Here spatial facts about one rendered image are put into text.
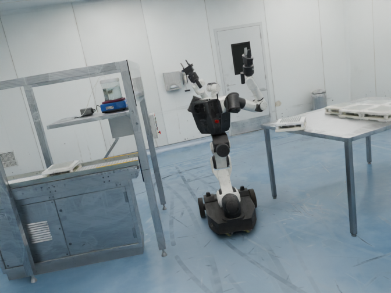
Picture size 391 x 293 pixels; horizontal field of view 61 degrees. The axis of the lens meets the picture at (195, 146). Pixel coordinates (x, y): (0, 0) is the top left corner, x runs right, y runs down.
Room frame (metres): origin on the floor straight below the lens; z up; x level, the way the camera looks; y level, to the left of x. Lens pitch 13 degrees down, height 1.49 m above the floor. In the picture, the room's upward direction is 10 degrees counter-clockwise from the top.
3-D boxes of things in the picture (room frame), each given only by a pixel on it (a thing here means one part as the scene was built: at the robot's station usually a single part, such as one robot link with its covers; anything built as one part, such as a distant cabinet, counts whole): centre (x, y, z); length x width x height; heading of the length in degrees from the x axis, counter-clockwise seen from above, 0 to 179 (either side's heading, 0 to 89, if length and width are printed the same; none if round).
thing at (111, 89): (2.73, 0.59, 1.44); 0.15 x 0.15 x 0.19
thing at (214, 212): (2.91, -0.22, 0.19); 0.64 x 0.52 x 0.33; 0
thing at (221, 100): (2.85, -0.19, 1.08); 0.34 x 0.30 x 0.36; 44
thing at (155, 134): (3.56, 0.41, 0.96); 0.17 x 0.06 x 0.26; 3
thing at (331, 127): (3.07, -1.59, 0.80); 1.50 x 1.10 x 0.04; 111
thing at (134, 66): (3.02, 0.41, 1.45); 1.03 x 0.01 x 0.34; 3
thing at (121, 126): (2.82, 0.57, 1.13); 0.22 x 0.11 x 0.20; 93
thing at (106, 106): (2.73, 0.59, 1.30); 0.21 x 0.20 x 0.09; 3
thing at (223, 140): (2.81, -0.22, 0.81); 0.28 x 0.13 x 0.18; 0
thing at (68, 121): (2.67, 0.77, 1.24); 0.62 x 0.38 x 0.04; 93
